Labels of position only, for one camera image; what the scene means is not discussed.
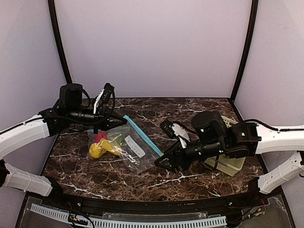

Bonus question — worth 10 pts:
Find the red toy fruit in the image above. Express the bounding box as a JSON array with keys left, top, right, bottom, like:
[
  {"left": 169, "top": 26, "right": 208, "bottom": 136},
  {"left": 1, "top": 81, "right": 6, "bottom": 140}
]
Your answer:
[{"left": 95, "top": 132, "right": 108, "bottom": 143}]

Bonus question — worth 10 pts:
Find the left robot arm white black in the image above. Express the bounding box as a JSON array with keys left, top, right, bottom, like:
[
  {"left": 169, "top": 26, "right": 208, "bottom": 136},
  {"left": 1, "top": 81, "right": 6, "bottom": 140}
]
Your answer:
[{"left": 0, "top": 83, "right": 127, "bottom": 197}]

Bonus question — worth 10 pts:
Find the left black frame post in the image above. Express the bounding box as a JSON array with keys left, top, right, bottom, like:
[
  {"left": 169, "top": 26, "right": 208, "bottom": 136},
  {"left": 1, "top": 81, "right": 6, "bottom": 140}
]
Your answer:
[{"left": 47, "top": 0, "right": 73, "bottom": 85}]

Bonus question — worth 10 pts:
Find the right black frame post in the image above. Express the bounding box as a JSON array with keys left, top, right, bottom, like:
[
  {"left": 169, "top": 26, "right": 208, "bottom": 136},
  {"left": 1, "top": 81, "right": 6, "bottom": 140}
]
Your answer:
[{"left": 230, "top": 0, "right": 259, "bottom": 103}]

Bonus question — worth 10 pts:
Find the pale green plastic basket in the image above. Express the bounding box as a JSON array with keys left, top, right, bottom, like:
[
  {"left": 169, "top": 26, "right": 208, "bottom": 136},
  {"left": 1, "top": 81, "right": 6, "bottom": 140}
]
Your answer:
[{"left": 204, "top": 115, "right": 246, "bottom": 177}]

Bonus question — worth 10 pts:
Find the white slotted cable duct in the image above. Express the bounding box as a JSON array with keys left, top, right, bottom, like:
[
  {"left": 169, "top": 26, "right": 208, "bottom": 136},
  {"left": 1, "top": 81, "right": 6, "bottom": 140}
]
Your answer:
[{"left": 30, "top": 203, "right": 227, "bottom": 228}]

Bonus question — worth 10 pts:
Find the yellow toy pear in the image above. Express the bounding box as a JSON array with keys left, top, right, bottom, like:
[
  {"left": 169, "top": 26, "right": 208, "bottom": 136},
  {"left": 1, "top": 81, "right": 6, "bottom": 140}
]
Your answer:
[{"left": 99, "top": 139, "right": 121, "bottom": 156}]

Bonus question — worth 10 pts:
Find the black frame post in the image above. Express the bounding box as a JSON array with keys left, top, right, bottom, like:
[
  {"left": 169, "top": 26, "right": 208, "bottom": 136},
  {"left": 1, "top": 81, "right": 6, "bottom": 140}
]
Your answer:
[
  {"left": 47, "top": 0, "right": 73, "bottom": 85},
  {"left": 230, "top": 0, "right": 259, "bottom": 103}
]

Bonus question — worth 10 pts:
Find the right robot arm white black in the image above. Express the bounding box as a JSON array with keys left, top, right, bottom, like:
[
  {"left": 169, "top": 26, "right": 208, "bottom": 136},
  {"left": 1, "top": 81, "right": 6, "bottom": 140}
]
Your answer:
[{"left": 154, "top": 111, "right": 304, "bottom": 194}]

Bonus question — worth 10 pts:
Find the clear zip bag blue zipper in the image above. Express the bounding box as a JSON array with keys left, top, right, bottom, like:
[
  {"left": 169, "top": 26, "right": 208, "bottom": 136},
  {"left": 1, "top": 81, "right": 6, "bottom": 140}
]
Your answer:
[{"left": 87, "top": 125, "right": 130, "bottom": 159}]

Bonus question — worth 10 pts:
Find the black front table rail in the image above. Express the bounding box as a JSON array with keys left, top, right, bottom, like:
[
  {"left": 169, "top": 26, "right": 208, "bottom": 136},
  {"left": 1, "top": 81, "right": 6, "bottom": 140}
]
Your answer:
[{"left": 32, "top": 193, "right": 263, "bottom": 215}]

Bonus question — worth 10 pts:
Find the green toy fruit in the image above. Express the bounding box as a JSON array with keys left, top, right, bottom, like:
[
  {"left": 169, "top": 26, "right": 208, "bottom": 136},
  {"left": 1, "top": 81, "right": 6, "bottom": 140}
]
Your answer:
[{"left": 107, "top": 133, "right": 124, "bottom": 146}]

